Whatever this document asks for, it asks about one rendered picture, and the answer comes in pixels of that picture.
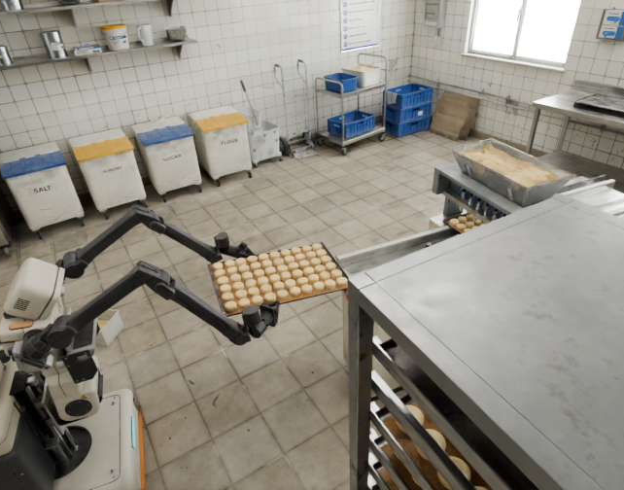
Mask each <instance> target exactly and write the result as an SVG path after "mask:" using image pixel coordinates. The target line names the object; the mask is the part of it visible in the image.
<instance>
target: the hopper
mask: <svg viewBox="0 0 624 490"><path fill-rule="evenodd" d="M484 148H487V149H488V150H491V151H493V152H497V153H499V154H501V155H502V156H503V157H508V158H516V159H517V160H518V161H519V162H520V163H521V164H524V165H526V166H528V167H535V168H537V169H538V170H541V171H546V172H548V173H550V174H551V175H554V176H556V177H557V179H558V180H554V181H550V182H547V183H543V184H539V185H535V186H532V187H528V188H527V187H525V186H523V185H521V184H519V183H517V182H515V181H514V180H512V179H510V178H508V177H506V176H504V175H502V174H501V173H499V172H497V171H495V170H493V169H491V168H489V167H487V166H485V165H483V164H481V163H480V162H478V161H476V160H474V159H472V158H470V157H467V156H465V155H463V154H461V152H466V153H471V152H477V151H482V150H483V149H484ZM450 150H451V152H452V154H453V156H454V158H455V160H456V161H457V163H458V165H459V167H460V169H461V171H462V172H463V173H464V174H466V175H468V176H469V177H470V178H472V179H474V180H476V181H477V182H479V183H481V184H483V185H484V186H486V187H488V188H490V189H492V190H493V191H495V192H497V193H499V194H501V195H503V196H505V197H506V198H508V199H510V200H512V201H513V202H515V203H517V204H519V205H520V206H522V207H527V206H530V205H534V204H537V203H540V202H543V201H544V200H547V199H549V198H551V197H552V196H553V195H554V194H555V193H556V192H558V191H559V190H560V189H561V188H562V187H563V186H564V185H565V184H566V183H567V182H568V181H569V180H570V179H572V178H573V177H574V176H575V174H573V173H570V172H569V171H567V170H564V169H562V168H560V167H557V166H555V165H553V164H550V163H548V162H546V161H544V160H541V159H539V158H537V157H533V156H531V155H528V154H526V153H524V152H522V151H519V150H517V149H515V148H512V147H510V146H508V145H506V144H504V143H502V142H499V141H497V140H495V139H493V138H491V139H486V140H482V141H477V142H473V143H468V144H465V145H460V146H456V147H451V148H450Z"/></svg>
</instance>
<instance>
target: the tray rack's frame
mask: <svg viewBox="0 0 624 490"><path fill-rule="evenodd" d="M365 274H366V275H367V276H368V277H369V278H371V279H372V280H373V281H374V282H375V283H374V284H372V285H370V286H367V287H365V288H362V289H360V290H359V306H360V307H361V308H362V309H363V310H364V311H365V312H366V313H367V314H368V315H369V316H370V317H371V318H372V319H373V320H374V321H375V322H376V323H377V324H378V325H379V326H380V327H381V328H382V329H383V330H384V332H385V333H386V334H387V335H388V336H389V337H390V338H391V339H392V340H393V341H394V342H395V343H396V344H397V345H398V346H399V347H400V348H401V349H402V350H403V351H404V352H405V353H406V354H407V355H408V356H409V357H410V358H411V359H412V360H413V361H414V362H415V363H416V364H417V365H418V366H419V367H420V368H421V369H422V370H423V371H424V372H425V373H426V375H427V376H428V377H429V378H430V379H431V380H432V381H433V382H434V383H435V384H436V385H437V386H438V387H439V388H440V389H441V390H442V391H443V392H444V393H445V394H446V395H447V396H448V397H449V398H450V399H451V400H452V401H453V402H454V403H455V404H456V405H457V406H458V407H459V408H460V409H461V410H462V411H463V412H464V413H465V414H466V415H467V416H468V418H469V419H470V420H471V421H472V422H473V423H474V424H475V425H476V426H477V427H478V428H479V429H480V430H481V431H482V432H483V433H484V434H485V435H486V436H487V437H488V438H489V439H490V440H491V441H492V442H493V443H494V444H495V445H496V446H497V447H498V448H499V449H500V450H501V451H502V452H503V453H504V454H505V455H506V456H507V457H508V458H509V459H510V461H511V462H512V463H513V464H514V465H515V466H516V467H517V468H518V469H519V470H520V471H521V472H522V473H523V474H524V475H525V476H526V477H527V478H528V479H529V480H530V481H531V482H532V483H533V484H534V485H535V486H536V487H537V488H538V489H539V490H624V220H623V219H621V218H618V217H616V216H614V215H611V214H609V213H607V212H605V211H603V210H600V209H598V208H595V207H593V206H590V205H588V204H586V203H583V202H581V201H578V200H576V201H573V202H571V203H568V204H565V203H562V202H560V201H558V200H555V199H553V198H549V199H547V200H544V201H543V202H540V203H538V204H535V205H533V206H530V207H527V208H525V209H522V210H520V211H517V212H515V213H512V214H510V215H507V216H505V217H502V218H500V219H497V220H495V221H493V222H491V223H488V224H486V225H483V226H481V227H476V228H474V229H471V230H469V231H466V232H464V233H461V234H459V235H456V236H454V237H451V238H449V239H446V240H444V241H441V242H439V243H436V244H434V245H432V246H429V247H427V248H424V249H422V250H419V251H417V252H414V253H412V254H409V255H407V256H404V257H402V258H399V259H397V260H394V261H392V262H388V263H385V264H383V265H380V266H377V267H375V268H373V269H371V270H368V271H366V272H365Z"/></svg>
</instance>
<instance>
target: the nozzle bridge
mask: <svg viewBox="0 0 624 490"><path fill-rule="evenodd" d="M459 187H461V188H460V190H459V194H462V191H463V189H465V190H466V193H468V194H467V197H466V199H469V197H470V194H471V193H473V198H475V200H474V202H473V204H476V202H477V200H478V198H481V204H482V202H483V201H485V202H484V203H483V205H482V209H485V206H486V203H489V210H490V209H491V207H492V206H494V207H493V208H492V210H491V212H490V214H491V215H492V214H493V212H494V211H495V208H497V209H498V215H497V219H498V216H499V214H500V213H501V212H502V213H501V214H500V217H499V219H500V218H502V217H503V214H506V216H507V215H510V214H512V213H515V212H517V211H520V210H522V209H525V208H527V207H530V206H533V205H530V206H527V207H522V206H520V205H519V204H517V203H515V202H513V201H512V200H510V199H508V198H506V197H505V196H503V195H501V194H499V193H498V192H495V191H493V190H492V189H490V188H488V187H486V186H484V185H483V184H481V183H479V182H477V181H476V180H474V179H472V178H470V177H469V176H468V175H466V174H464V173H463V172H462V171H461V169H460V167H459V165H458V163H457V162H453V163H449V164H445V165H440V166H437V167H435V168H434V174H433V190H432V192H433V193H435V194H441V193H442V194H443V195H445V201H444V209H443V215H445V216H446V217H448V216H451V215H455V214H459V213H462V212H463V211H460V208H459V205H460V206H461V207H463V208H464V209H466V210H467V211H469V212H470V213H471V214H472V215H474V216H475V217H477V218H478V219H480V220H481V221H483V222H484V223H486V224H488V223H491V222H493V220H492V217H493V216H490V215H489V211H488V215H484V211H482V210H481V209H479V210H476V209H475V208H476V206H474V205H473V204H472V205H468V201H467V200H461V197H460V196H458V189H459ZM475 196H476V197H475Z"/></svg>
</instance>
